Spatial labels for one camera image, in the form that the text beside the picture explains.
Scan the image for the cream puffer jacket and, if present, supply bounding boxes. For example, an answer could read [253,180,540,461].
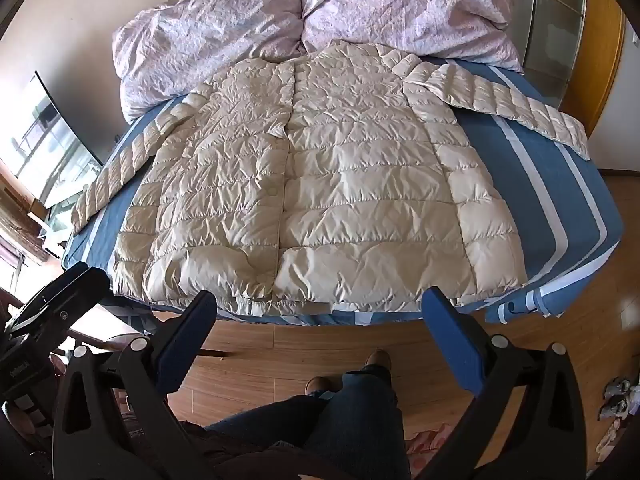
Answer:
[70,42,592,318]

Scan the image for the flat television screen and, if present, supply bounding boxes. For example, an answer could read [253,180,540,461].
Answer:
[0,72,104,207]

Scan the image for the pair of grey slippers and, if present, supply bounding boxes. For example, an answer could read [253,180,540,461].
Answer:
[599,379,633,423]

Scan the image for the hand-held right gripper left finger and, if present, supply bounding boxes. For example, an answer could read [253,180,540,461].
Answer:
[52,289,218,480]

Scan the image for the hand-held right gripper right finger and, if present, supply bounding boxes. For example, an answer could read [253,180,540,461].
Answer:
[415,286,586,480]

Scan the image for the person's legs in jeans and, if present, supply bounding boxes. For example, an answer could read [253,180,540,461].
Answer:
[205,364,412,480]

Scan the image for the blue striped bed sheet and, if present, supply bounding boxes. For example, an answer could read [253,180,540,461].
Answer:
[60,57,626,328]

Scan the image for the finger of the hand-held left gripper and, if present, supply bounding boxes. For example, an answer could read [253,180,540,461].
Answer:
[5,262,111,335]

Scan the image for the wooden television cabinet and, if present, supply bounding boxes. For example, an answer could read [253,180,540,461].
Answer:
[0,160,68,263]

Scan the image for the lilac floral pillow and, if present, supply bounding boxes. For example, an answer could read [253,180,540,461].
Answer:
[296,0,526,73]
[112,0,306,123]

